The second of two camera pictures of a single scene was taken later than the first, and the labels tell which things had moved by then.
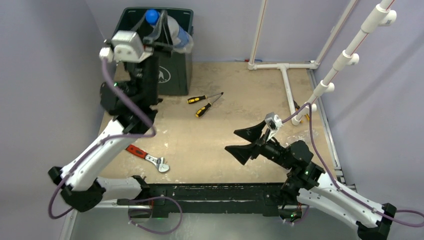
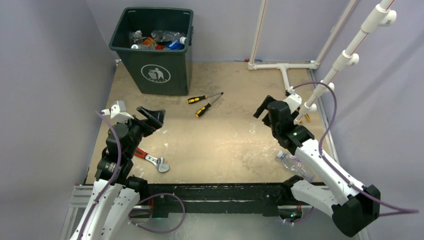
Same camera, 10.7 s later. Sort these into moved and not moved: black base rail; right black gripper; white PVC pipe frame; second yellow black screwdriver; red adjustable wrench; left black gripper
Moved: right black gripper; left black gripper
Not moved: white PVC pipe frame; second yellow black screwdriver; red adjustable wrench; black base rail
